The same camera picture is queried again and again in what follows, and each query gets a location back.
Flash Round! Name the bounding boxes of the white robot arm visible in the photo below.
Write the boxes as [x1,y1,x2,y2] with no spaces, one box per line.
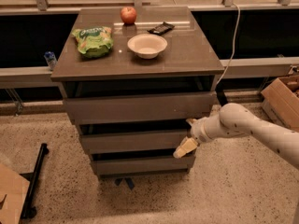
[173,103,299,169]

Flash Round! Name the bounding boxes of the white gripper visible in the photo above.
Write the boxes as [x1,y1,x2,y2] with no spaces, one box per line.
[173,117,215,159]

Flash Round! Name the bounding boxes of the red apple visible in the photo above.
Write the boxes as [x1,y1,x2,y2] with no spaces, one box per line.
[121,7,137,25]

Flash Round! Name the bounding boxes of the brown cardboard box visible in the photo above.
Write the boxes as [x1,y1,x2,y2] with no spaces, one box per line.
[262,75,299,132]

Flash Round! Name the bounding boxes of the grey bottom drawer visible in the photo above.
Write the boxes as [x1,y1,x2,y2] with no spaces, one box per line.
[91,154,195,175]

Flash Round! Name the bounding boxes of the cardboard sheet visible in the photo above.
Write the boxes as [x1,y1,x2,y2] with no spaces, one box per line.
[0,163,30,224]

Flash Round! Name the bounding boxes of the grey top drawer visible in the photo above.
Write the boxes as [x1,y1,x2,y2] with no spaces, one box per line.
[64,92,216,124]

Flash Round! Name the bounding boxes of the grey drawer cabinet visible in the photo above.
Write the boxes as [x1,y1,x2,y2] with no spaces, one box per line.
[51,7,223,177]

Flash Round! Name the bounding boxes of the white paper bowl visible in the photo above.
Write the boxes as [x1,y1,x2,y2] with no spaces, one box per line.
[127,34,167,59]

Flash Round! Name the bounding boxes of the plastic water bottle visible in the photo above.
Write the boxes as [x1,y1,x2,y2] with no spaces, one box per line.
[44,51,57,70]

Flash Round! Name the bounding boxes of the black snack bar wrapper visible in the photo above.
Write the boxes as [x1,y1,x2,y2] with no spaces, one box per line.
[149,21,175,35]

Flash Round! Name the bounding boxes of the black metal stand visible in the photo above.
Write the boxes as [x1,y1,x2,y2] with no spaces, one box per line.
[21,143,49,219]

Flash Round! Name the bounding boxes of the white cable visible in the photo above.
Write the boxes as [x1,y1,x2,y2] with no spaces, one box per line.
[215,3,242,86]

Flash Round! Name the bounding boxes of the green chip bag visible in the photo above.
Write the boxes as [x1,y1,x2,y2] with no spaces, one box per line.
[72,26,114,58]

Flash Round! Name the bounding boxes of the grey drawer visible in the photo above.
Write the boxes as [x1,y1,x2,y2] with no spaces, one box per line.
[80,129,191,154]
[64,92,216,124]
[91,154,195,175]

